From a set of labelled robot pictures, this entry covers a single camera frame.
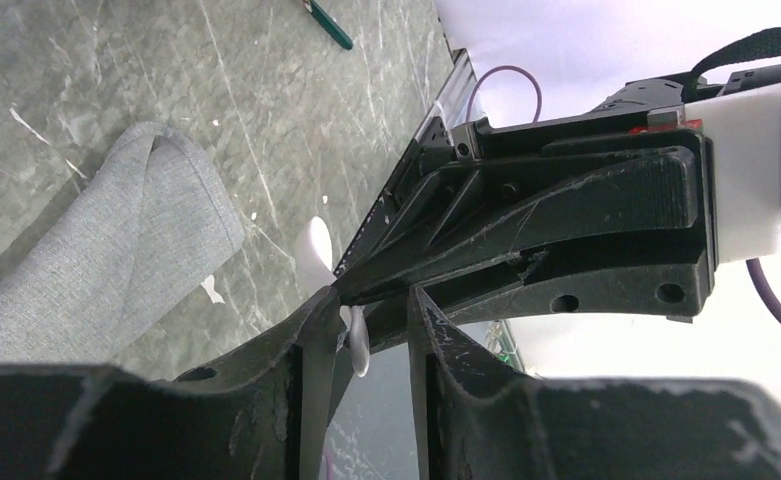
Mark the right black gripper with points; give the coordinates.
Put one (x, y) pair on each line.
(584, 214)

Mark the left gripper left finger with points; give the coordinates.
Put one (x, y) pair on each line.
(258, 412)

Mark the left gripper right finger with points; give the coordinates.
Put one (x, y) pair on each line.
(478, 418)

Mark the white ceramic spoon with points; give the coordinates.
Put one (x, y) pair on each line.
(313, 255)

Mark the grey cloth napkin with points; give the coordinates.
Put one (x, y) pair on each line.
(152, 225)

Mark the gold spoon teal handle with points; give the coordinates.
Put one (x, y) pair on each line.
(328, 24)

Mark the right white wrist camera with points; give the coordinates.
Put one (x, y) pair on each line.
(745, 130)

